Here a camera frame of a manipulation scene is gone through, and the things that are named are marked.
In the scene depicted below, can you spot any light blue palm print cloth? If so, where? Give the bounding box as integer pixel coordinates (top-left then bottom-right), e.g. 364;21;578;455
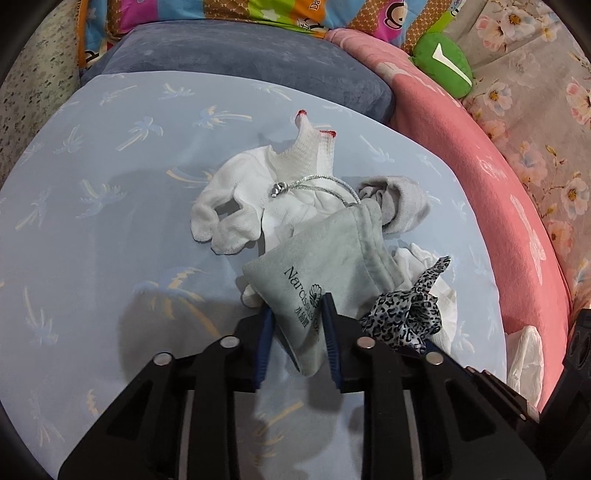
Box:
0;70;509;480

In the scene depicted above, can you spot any grey sock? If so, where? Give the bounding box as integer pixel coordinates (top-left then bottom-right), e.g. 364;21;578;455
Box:
358;174;431;234

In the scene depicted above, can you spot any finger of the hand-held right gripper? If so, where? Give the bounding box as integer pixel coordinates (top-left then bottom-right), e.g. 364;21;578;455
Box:
464;366;541;423

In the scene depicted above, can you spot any leopard print cloth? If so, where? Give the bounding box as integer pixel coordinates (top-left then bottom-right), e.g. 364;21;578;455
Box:
359;256;452;354

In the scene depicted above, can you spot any beige floral sheet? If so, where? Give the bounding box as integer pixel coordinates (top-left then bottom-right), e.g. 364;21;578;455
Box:
443;0;591;310

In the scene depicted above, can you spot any blue-grey cushion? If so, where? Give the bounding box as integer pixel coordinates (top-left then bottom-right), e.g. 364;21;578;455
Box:
79;23;397;124

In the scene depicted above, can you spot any green round cushion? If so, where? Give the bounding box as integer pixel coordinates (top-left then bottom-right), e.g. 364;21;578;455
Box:
412;31;474;99

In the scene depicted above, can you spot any white knit glove red trim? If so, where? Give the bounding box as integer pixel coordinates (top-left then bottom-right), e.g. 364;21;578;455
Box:
191;111;338;256

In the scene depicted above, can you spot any grey drawstring pouch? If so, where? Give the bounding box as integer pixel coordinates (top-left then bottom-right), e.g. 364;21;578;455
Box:
242;178;398;377

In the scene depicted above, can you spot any colourful striped monkey print pillow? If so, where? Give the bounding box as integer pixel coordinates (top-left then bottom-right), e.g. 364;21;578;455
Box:
76;0;462;70

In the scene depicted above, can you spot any pink blanket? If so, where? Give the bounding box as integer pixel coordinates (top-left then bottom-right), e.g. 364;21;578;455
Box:
330;28;573;407

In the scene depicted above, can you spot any white crumpled cloth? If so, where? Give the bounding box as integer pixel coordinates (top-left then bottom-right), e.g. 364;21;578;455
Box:
392;244;458;352

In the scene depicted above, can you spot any speckled beige cloth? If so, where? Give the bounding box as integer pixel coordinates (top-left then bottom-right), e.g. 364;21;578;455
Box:
0;0;95;185

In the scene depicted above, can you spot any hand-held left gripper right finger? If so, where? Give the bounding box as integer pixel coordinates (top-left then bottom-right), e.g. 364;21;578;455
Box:
322;293;532;480

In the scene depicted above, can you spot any white tissue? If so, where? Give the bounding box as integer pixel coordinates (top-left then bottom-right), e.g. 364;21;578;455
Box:
505;325;546;409

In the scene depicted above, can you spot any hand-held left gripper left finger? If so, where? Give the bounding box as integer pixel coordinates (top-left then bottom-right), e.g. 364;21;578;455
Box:
58;307;277;480

